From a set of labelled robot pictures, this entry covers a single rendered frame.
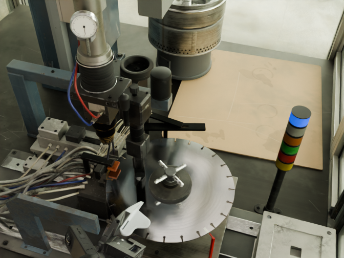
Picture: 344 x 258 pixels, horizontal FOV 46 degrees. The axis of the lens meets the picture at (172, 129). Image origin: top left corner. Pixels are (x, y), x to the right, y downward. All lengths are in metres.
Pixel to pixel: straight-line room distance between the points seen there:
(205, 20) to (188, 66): 0.23
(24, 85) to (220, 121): 0.69
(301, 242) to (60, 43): 1.03
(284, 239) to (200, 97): 0.73
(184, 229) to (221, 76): 0.88
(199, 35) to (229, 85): 0.27
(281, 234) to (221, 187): 0.19
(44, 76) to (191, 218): 0.61
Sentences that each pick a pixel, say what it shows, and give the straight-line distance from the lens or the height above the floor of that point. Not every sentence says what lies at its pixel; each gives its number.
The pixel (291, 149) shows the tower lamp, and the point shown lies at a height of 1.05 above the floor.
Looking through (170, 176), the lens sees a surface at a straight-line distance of 0.99.
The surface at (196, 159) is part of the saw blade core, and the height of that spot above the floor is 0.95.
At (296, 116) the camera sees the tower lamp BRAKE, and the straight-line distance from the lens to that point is 0.96.
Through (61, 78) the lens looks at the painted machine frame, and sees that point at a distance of 1.23.
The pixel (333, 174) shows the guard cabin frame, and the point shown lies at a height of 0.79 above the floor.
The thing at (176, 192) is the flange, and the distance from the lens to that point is 1.01.
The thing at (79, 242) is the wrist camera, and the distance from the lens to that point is 0.80.
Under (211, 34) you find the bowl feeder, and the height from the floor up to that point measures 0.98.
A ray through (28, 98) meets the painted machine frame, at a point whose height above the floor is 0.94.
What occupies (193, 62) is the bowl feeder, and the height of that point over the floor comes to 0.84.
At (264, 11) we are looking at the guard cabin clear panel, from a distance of 1.89.
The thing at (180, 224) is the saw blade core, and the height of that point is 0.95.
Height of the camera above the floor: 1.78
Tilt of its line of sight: 45 degrees down
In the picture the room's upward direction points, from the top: 1 degrees clockwise
